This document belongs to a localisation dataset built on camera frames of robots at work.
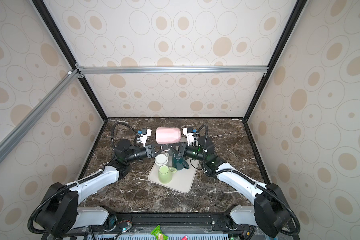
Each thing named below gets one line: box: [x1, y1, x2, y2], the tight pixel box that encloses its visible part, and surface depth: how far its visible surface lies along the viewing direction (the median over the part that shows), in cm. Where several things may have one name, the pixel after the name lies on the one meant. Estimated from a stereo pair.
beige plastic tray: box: [148, 158, 200, 194], surface depth 90 cm
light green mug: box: [158, 165, 177, 184], surface depth 84 cm
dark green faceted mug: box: [172, 153, 190, 171], surface depth 89 cm
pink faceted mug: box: [155, 127, 182, 145], surface depth 70 cm
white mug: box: [154, 152, 170, 166], surface depth 89 cm
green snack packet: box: [150, 224, 169, 240], surface depth 70 cm
